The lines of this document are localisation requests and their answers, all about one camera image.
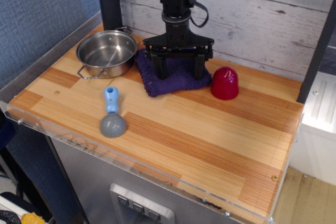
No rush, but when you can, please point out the dark metal post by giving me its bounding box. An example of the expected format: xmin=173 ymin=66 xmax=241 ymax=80
xmin=297 ymin=0 xmax=335 ymax=104
xmin=99 ymin=0 xmax=123 ymax=30

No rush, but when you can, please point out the clear acrylic table guard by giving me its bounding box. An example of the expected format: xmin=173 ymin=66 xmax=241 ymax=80
xmin=0 ymin=11 xmax=304 ymax=224

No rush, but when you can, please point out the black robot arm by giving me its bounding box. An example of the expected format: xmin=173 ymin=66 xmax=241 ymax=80
xmin=143 ymin=0 xmax=214 ymax=80

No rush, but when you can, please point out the dark purple terry cloth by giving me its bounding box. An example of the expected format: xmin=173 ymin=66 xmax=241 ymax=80
xmin=135 ymin=49 xmax=212 ymax=97

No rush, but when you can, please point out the silver button control panel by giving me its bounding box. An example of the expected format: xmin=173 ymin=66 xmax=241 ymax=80
xmin=110 ymin=183 xmax=175 ymax=223

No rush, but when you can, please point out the blue grey ice cream scoop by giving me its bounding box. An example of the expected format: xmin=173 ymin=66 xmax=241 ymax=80
xmin=100 ymin=87 xmax=127 ymax=138

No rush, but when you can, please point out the yellow black braided cable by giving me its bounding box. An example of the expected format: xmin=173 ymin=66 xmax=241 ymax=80
xmin=0 ymin=209 xmax=47 ymax=224

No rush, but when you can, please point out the small stainless steel pot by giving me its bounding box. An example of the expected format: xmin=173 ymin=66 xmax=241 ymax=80
xmin=76 ymin=26 xmax=138 ymax=80

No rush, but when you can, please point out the left dark metal post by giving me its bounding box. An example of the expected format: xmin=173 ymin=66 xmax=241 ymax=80
xmin=99 ymin=0 xmax=123 ymax=30

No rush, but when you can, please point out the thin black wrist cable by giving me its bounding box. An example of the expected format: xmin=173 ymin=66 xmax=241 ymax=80
xmin=190 ymin=1 xmax=209 ymax=28

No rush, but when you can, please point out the right dark metal post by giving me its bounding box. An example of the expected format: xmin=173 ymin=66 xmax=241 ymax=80
xmin=297 ymin=0 xmax=335 ymax=104

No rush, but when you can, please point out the stainless steel cabinet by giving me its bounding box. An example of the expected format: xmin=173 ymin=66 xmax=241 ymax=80
xmin=44 ymin=134 xmax=247 ymax=224

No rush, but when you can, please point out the red plastic dome cup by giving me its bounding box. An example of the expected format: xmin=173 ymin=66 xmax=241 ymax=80
xmin=211 ymin=67 xmax=239 ymax=100

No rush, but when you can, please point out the white ribbed appliance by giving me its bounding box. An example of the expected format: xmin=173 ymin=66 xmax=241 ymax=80
xmin=289 ymin=72 xmax=335 ymax=185

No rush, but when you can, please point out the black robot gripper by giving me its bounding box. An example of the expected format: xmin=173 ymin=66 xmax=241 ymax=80
xmin=143 ymin=21 xmax=214 ymax=80

